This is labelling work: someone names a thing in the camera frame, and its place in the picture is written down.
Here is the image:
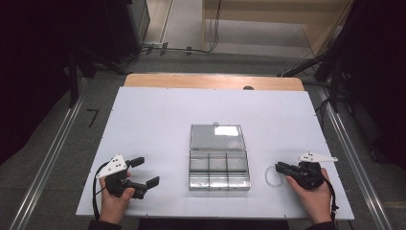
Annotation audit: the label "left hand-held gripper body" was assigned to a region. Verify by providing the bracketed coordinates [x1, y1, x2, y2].
[95, 153, 149, 199]

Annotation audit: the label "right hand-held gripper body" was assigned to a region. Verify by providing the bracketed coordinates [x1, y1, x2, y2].
[286, 151, 339, 190]

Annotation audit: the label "clear plastic compartment box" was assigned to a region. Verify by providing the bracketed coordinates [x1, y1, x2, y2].
[188, 124, 252, 192]

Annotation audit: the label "person's right hand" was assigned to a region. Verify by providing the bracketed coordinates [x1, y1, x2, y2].
[285, 167, 333, 225]

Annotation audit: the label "person's left hand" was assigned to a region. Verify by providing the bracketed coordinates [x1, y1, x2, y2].
[99, 172, 136, 225]

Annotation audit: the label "white table board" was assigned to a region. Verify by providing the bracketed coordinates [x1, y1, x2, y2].
[76, 85, 355, 221]

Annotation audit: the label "black metal stand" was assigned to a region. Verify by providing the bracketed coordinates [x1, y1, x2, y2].
[65, 47, 97, 108]

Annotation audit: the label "wooden table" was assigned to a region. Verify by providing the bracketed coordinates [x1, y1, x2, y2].
[123, 73, 305, 92]

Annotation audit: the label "black stand with equipment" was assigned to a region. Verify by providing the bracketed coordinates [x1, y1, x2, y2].
[277, 0, 355, 113]

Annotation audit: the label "dark curtain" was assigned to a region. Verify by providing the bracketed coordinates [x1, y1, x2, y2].
[338, 0, 406, 167]
[0, 0, 106, 166]

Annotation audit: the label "black cabinet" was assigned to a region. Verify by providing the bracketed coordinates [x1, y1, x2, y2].
[103, 0, 151, 63]

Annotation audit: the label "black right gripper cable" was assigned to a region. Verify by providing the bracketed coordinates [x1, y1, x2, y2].
[320, 172, 339, 222]

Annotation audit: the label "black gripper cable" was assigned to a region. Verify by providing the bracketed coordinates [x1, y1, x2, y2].
[92, 161, 111, 221]
[320, 172, 339, 222]

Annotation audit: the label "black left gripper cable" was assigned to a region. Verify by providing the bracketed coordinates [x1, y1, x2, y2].
[92, 161, 111, 221]

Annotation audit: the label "metal floor rail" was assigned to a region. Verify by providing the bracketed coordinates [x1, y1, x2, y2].
[317, 85, 394, 230]
[9, 76, 89, 230]

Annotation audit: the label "black floor cables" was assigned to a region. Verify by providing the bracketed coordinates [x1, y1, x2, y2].
[121, 42, 212, 70]

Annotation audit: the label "hanging black cable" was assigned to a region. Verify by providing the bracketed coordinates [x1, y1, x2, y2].
[209, 0, 223, 54]

